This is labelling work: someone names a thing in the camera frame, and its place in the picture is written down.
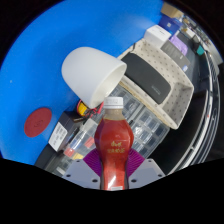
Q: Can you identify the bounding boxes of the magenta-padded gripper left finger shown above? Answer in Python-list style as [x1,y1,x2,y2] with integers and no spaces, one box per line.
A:
[62,148,103,190]

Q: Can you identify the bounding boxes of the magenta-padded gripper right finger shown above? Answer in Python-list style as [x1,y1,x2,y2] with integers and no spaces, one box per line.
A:
[124,148,166,190]

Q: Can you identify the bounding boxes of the red drink bottle white cap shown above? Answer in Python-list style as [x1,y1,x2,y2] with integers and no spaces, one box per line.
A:
[93,96,135,191]

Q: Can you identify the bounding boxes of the black zip case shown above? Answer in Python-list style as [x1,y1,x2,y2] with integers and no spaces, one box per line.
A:
[34,144,64,172]

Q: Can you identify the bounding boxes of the black box with white label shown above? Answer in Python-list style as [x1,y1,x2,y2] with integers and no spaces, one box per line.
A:
[47,110,81,153]

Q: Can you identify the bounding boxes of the yellow multimeter with red leads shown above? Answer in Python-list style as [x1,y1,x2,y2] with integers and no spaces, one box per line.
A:
[76,99,104,120]

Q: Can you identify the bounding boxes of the black overhead shelf unit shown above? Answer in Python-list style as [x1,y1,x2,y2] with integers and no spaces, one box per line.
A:
[156,29,224,175]

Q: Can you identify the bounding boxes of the cream dotted storage tray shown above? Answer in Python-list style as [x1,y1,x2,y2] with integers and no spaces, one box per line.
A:
[116,38,195,130]

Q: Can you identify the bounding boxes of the black rectangular speaker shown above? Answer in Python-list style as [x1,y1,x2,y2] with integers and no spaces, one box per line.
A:
[120,52,172,105]

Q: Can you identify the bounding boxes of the white plastic cup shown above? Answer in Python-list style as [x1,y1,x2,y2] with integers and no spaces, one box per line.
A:
[61,46,128,109]

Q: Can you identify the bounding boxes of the dark grey upright box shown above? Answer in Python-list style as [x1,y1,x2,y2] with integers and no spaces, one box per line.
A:
[160,31,192,69]

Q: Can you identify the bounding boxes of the purple plastic bag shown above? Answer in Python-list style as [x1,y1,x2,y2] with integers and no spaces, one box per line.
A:
[169,33,189,57]

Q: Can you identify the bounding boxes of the teal small object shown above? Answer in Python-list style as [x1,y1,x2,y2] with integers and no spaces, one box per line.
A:
[195,44,205,56]

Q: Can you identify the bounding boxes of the white cardboard box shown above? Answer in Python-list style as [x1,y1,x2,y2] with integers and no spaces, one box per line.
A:
[144,24,173,49]

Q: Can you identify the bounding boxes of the blue box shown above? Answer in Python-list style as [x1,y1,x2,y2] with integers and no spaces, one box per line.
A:
[158,13,184,35]

